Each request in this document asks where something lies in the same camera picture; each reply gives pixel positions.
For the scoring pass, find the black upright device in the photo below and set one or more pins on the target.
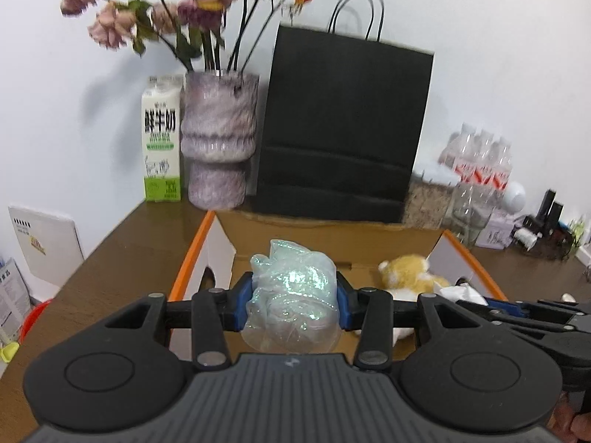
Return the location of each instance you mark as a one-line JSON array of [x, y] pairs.
[[551, 207]]

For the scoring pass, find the yellow green plastic item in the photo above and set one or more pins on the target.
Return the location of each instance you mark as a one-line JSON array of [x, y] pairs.
[[7, 351]]

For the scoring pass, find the empty glass jar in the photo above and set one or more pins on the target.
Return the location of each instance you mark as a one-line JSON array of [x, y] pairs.
[[471, 217]]

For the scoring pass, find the pale tin box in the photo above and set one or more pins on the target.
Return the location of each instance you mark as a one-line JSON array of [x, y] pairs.
[[498, 234]]

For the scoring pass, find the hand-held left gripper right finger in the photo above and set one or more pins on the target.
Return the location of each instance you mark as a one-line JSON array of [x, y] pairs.
[[344, 304]]

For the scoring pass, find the orange cardboard box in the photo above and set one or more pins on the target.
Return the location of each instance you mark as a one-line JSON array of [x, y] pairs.
[[295, 240]]

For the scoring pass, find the white flat carton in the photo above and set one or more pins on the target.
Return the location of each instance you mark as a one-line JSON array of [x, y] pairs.
[[46, 249]]

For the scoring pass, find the red plastic basin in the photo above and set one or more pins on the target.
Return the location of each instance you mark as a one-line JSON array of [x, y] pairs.
[[37, 320]]

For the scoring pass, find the blue white booklets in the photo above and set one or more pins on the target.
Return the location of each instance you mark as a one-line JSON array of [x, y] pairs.
[[11, 300]]

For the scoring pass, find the white round speaker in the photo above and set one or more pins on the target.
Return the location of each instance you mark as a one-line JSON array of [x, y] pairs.
[[516, 197]]

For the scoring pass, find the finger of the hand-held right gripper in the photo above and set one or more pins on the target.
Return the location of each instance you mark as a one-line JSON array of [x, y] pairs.
[[531, 332], [508, 308]]

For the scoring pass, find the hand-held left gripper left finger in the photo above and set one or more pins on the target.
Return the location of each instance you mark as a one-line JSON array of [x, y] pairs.
[[240, 304]]

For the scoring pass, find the purple marbled vase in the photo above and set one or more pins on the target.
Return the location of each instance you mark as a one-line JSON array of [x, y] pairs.
[[217, 147]]

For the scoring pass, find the person's right hand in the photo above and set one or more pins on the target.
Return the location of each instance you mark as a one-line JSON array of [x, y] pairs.
[[575, 420]]

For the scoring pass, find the green white milk carton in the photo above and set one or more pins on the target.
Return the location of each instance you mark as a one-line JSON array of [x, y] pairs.
[[161, 147]]

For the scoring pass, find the clear pellet storage container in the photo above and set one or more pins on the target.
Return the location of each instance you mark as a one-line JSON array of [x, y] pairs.
[[425, 203]]

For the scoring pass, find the iridescent plastic bag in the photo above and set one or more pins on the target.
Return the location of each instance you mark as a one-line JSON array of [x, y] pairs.
[[291, 295]]

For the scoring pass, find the black paper bag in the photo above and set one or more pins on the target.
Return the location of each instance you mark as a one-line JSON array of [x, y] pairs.
[[341, 124]]

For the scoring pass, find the wooden desktop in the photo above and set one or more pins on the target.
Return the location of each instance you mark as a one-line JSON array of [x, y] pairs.
[[124, 263]]

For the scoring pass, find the yellow plush toy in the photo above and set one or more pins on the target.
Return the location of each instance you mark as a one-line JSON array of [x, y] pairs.
[[406, 272]]

